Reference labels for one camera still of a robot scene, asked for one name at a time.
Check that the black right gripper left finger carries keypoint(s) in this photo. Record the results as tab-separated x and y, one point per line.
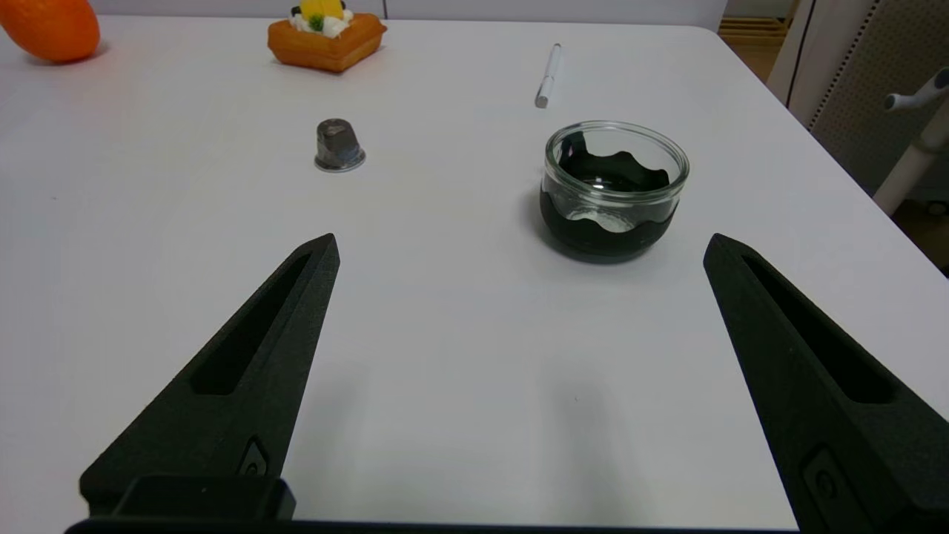
245	371

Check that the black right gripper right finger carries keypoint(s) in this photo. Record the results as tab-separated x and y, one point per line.
852	415

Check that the small grey metal capsule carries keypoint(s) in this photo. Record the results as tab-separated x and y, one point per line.
339	144

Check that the glass bowl with black sleeve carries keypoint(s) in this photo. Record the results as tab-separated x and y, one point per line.
593	241

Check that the toy waffle with fruit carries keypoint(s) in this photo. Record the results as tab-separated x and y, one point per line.
326	48

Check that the orange fruit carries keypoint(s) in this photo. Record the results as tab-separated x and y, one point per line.
52	26

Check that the thin white metal stick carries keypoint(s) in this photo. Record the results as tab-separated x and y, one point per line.
549	78

